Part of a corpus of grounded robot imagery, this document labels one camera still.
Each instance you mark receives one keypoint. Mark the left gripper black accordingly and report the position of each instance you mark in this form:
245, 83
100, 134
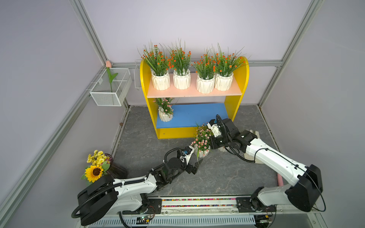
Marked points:
189, 168

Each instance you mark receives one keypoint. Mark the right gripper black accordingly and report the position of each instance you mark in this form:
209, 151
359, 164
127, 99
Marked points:
212, 144

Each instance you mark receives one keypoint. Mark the pink plant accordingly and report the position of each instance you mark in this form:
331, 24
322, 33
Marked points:
202, 141
165, 109

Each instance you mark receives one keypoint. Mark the orange plant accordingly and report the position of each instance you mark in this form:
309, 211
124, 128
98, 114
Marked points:
155, 58
180, 61
205, 69
225, 65

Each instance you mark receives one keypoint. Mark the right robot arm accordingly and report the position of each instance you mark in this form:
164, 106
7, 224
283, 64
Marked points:
304, 183

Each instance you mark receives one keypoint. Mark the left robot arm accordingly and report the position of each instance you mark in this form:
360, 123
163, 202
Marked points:
109, 195

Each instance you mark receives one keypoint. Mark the yellow rack pink blue shelves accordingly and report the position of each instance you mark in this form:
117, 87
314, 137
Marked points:
187, 117

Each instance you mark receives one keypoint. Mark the beige gardening glove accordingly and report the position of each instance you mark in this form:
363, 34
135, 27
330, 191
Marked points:
239, 142

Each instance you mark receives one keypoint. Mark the purple glass vase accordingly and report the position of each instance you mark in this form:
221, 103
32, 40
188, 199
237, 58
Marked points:
117, 171

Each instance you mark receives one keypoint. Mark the purple garden trowel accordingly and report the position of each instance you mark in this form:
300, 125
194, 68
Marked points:
280, 180

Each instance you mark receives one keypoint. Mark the yellow sunflower bouquet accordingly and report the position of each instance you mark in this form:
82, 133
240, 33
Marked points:
98, 165

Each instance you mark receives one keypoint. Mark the white mesh hanging basket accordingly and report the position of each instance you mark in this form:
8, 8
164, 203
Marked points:
101, 92

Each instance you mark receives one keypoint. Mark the pink artificial tulip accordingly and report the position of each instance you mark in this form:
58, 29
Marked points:
110, 75

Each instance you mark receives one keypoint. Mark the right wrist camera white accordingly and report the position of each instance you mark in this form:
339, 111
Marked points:
212, 125

